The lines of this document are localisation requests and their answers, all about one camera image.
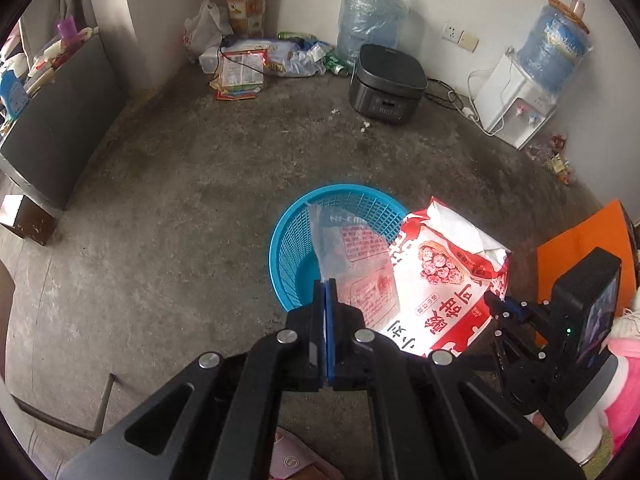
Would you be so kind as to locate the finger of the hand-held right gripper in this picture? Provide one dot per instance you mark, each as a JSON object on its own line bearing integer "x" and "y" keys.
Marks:
{"x": 520, "y": 370}
{"x": 515, "y": 312}

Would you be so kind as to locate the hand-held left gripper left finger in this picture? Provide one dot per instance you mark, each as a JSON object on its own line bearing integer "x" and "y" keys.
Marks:
{"x": 312, "y": 345}

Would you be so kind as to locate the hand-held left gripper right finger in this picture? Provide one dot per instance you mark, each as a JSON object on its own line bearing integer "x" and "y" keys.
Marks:
{"x": 345, "y": 350}

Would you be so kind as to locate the red and white flour bag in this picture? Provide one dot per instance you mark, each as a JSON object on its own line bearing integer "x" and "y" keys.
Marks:
{"x": 440, "y": 285}

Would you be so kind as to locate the clear plastic bag red print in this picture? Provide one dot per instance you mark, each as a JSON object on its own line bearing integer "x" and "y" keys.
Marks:
{"x": 360, "y": 260}

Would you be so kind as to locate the blue mesh wastebasket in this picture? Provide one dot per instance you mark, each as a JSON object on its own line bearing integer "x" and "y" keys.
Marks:
{"x": 295, "y": 240}

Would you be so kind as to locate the person's right forearm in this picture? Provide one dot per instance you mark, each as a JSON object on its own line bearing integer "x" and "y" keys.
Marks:
{"x": 620, "y": 385}

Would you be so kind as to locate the person's right hand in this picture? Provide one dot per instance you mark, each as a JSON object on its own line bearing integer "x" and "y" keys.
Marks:
{"x": 537, "y": 419}

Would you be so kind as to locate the orange board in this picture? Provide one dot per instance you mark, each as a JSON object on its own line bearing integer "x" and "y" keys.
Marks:
{"x": 585, "y": 230}

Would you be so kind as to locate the pink slipper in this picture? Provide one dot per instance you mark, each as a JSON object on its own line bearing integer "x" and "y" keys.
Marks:
{"x": 295, "y": 455}

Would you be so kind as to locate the white green shaggy rug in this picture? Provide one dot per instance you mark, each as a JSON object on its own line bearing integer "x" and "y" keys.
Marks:
{"x": 600, "y": 455}

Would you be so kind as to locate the scattered snack wrappers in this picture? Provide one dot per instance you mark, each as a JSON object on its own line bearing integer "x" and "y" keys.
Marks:
{"x": 555, "y": 160}

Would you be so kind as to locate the white water dispenser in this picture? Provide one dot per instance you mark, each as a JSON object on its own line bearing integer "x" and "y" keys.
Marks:
{"x": 505, "y": 100}

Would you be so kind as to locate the metal chair legs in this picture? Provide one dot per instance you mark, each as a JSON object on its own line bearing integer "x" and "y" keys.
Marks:
{"x": 102, "y": 400}

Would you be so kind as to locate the full blue water jug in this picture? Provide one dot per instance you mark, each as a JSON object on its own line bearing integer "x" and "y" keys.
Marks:
{"x": 552, "y": 50}

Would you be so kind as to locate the black rice cooker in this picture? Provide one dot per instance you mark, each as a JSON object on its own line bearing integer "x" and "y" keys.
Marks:
{"x": 387, "y": 80}

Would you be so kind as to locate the pile of empty packets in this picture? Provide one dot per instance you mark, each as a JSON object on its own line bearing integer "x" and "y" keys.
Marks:
{"x": 245, "y": 67}

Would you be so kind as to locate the small brown wooden stool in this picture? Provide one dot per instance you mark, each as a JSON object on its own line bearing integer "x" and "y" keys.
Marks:
{"x": 30, "y": 217}

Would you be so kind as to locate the empty clear water jug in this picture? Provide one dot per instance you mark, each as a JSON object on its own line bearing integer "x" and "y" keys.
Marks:
{"x": 370, "y": 20}

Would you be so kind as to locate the white plastic bag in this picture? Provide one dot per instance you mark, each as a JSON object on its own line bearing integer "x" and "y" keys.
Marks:
{"x": 205, "y": 30}

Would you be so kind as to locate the grey cabinet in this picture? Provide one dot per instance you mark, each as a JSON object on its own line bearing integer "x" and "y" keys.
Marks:
{"x": 55, "y": 125}

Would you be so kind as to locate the blue detergent bottle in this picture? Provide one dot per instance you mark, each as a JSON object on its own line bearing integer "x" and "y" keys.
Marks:
{"x": 12, "y": 95}

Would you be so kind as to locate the purple cup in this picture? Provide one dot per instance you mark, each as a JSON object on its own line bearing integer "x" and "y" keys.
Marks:
{"x": 66, "y": 29}

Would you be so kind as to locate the beige wall switch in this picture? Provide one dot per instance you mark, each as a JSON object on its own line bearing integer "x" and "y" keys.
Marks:
{"x": 469, "y": 41}

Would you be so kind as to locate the white wall socket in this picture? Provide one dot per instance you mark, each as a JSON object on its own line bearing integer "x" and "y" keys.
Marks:
{"x": 451, "y": 32}

